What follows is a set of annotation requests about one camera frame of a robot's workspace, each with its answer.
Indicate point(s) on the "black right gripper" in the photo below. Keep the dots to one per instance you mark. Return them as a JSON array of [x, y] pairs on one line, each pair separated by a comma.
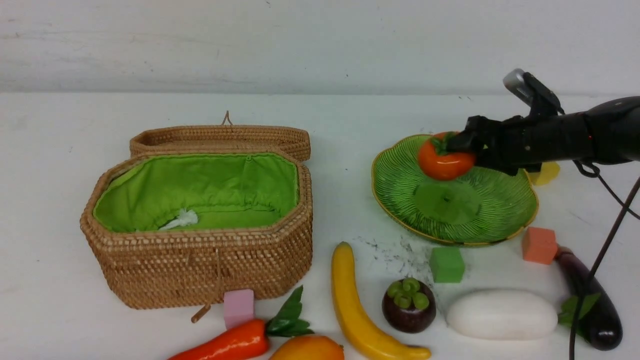
[[523, 142]]

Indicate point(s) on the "orange persimmon toy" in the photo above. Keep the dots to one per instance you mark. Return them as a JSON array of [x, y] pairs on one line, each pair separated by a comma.
[[438, 163]]

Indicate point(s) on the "yellow banana toy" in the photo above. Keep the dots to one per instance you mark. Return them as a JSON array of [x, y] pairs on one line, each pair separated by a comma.
[[357, 327]]

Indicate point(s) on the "white radish toy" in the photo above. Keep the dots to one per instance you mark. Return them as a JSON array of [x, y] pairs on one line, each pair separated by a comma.
[[502, 315]]

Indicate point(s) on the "dark purple mangosteen toy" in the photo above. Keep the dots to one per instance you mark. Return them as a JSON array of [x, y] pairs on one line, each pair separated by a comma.
[[409, 305]]

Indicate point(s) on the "purple eggplant toy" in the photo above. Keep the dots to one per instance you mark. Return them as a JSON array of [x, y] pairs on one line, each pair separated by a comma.
[[599, 324]]

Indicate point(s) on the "orange mango toy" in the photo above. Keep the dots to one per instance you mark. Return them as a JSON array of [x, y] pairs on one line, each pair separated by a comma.
[[309, 347]]

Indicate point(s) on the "orange carrot toy green leaves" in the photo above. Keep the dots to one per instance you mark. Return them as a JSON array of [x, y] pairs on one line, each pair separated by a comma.
[[252, 338]]

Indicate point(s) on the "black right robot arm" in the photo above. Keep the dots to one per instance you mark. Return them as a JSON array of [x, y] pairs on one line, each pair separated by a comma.
[[606, 135]]

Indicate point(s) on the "green leaf-shaped plate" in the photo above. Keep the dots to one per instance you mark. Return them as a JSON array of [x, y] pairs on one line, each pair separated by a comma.
[[481, 208]]

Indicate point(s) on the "yellow foam cube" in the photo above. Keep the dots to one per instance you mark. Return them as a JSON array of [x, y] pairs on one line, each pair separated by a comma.
[[547, 173]]

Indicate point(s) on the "orange foam cube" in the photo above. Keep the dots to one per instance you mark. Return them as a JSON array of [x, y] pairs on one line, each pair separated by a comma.
[[539, 245]]

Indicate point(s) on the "green foam cube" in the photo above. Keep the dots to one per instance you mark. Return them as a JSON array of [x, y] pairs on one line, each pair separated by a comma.
[[447, 265]]

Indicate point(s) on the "woven rattan basket lid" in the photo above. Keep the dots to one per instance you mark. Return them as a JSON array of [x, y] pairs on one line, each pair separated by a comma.
[[292, 141]]

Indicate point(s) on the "pink foam cube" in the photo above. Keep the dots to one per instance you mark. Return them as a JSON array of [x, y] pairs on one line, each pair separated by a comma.
[[238, 307]]

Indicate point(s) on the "woven rattan basket green lining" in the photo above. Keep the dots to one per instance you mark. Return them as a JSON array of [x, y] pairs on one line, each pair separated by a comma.
[[181, 228]]

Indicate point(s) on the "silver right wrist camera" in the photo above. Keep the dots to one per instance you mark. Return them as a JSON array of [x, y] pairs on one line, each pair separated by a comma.
[[520, 85]]

